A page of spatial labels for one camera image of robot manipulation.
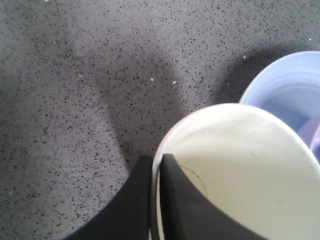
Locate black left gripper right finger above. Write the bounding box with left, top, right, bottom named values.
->
left=159, top=153, right=262, bottom=240

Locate light blue plate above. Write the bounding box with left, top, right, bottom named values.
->
left=239, top=51, right=320, bottom=132

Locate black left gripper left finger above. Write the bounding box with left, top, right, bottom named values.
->
left=66, top=155, right=153, bottom=240

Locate purple bowl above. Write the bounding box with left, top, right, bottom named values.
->
left=298, top=115, right=320, bottom=162

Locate brown paper cup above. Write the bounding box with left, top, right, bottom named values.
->
left=150, top=103, right=320, bottom=240

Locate grey stone countertop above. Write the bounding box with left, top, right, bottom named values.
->
left=0, top=0, right=320, bottom=240

